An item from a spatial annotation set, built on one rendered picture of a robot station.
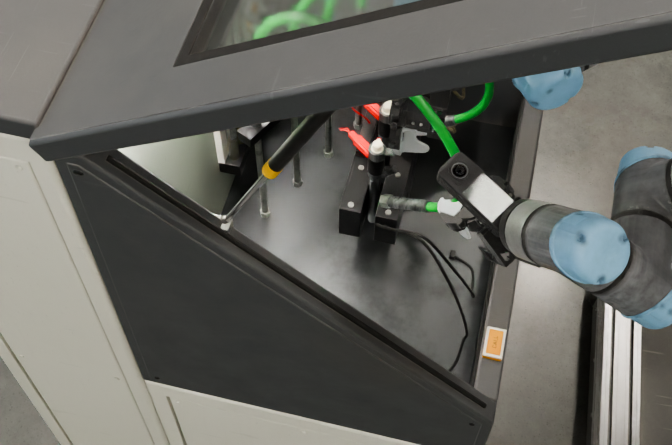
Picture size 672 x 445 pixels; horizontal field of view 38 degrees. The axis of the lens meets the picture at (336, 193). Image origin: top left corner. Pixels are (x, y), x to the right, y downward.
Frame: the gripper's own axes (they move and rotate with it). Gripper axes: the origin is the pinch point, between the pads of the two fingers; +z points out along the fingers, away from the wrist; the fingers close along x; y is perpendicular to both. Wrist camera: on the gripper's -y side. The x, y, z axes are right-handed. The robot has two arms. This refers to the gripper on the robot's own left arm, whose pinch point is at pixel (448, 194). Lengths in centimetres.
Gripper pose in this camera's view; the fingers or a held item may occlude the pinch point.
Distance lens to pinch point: 137.0
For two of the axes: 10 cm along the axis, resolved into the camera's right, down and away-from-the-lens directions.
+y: 5.8, 7.5, 3.1
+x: 7.4, -6.5, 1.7
